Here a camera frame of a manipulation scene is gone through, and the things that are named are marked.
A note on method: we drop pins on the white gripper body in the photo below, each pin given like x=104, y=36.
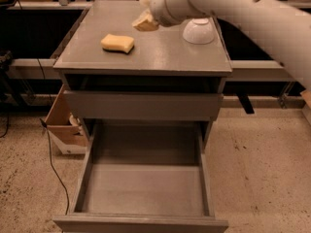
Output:
x=162, y=4

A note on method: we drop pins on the yellow sponge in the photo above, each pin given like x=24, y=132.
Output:
x=117, y=43

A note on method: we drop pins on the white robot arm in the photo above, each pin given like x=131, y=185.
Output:
x=282, y=31

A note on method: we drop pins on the grey drawer cabinet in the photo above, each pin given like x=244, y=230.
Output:
x=160, y=62

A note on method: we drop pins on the grey top drawer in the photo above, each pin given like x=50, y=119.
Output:
x=144, y=106

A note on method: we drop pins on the open grey middle drawer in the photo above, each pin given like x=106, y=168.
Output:
x=141, y=177

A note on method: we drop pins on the white upturned bowl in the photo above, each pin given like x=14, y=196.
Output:
x=199, y=31

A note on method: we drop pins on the cardboard box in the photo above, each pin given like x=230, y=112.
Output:
x=65, y=129

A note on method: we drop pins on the grey metal rail frame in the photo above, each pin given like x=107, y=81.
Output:
x=38, y=33

